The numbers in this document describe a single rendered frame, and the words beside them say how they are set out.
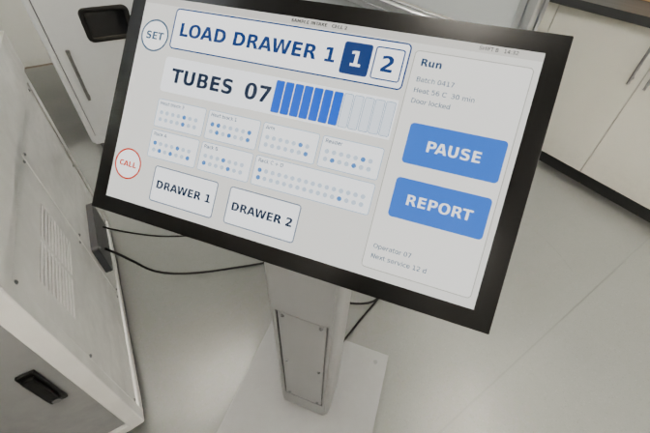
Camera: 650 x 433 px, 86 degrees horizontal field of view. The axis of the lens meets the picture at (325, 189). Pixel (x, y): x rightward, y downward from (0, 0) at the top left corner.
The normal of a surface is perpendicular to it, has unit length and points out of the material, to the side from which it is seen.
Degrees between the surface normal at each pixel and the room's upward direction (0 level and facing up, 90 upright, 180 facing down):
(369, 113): 50
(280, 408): 0
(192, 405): 0
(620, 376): 0
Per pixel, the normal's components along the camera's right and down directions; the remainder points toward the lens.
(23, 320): 0.51, 0.59
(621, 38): -0.83, 0.35
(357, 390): 0.11, -0.72
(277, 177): -0.23, 0.00
